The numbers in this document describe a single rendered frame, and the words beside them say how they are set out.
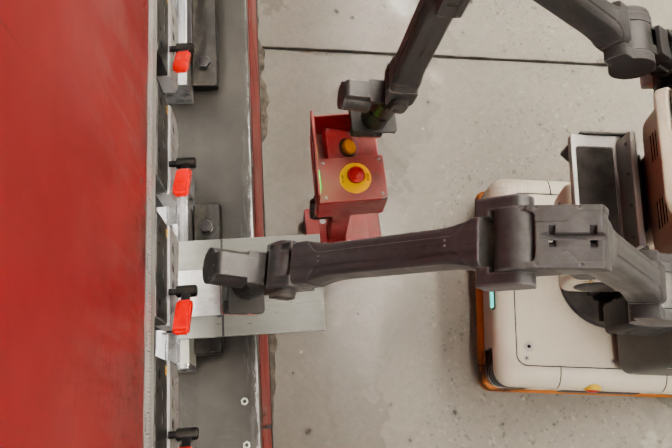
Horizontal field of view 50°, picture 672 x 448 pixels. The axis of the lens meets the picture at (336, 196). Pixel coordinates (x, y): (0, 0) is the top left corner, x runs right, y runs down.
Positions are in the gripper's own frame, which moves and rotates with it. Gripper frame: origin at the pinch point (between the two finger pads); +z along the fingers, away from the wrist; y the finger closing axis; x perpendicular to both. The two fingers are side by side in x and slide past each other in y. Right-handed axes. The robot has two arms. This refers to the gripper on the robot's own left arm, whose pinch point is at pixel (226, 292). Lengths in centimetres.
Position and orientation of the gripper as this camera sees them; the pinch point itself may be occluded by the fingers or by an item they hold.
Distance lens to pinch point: 133.2
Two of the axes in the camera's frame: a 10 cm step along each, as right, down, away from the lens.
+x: 8.7, 1.0, 4.9
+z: -5.0, 2.8, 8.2
